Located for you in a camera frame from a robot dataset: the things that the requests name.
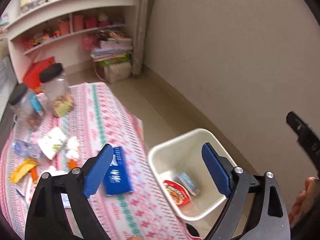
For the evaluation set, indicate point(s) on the red instant noodle wrapper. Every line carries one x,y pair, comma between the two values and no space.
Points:
178,193

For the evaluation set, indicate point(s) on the person's right hand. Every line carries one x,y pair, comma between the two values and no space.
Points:
304,201

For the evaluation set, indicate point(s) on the nut jar with black lid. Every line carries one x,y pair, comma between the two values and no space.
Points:
55,86

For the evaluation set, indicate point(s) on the stack of books and papers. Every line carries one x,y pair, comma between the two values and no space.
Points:
110,43

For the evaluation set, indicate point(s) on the white square trash bin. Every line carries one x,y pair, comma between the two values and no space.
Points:
183,154

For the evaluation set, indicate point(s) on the small light blue packet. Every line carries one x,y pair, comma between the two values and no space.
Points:
186,182

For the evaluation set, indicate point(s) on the crumpled white tissue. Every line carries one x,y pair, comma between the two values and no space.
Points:
73,148

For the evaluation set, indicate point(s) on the white curved shelf unit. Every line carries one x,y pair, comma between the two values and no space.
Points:
47,30

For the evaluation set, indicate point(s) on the blue-labelled jar with black lid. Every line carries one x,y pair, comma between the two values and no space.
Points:
27,106

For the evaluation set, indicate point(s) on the patterned pink tablecloth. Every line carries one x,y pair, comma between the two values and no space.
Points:
47,218

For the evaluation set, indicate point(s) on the yellow snack bag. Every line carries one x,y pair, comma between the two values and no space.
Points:
19,172

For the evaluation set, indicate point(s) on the blue tissue box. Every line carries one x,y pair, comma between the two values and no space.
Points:
117,180

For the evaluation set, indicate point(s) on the paper cup with green print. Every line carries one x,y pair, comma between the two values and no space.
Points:
51,143

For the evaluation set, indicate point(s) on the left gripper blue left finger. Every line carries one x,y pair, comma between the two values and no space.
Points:
95,169

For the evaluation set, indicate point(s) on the white fabric bag on floor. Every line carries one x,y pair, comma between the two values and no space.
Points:
112,73

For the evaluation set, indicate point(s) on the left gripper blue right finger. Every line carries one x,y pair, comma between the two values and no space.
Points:
219,168

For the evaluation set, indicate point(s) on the pink woven basket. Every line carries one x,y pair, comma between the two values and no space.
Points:
88,42

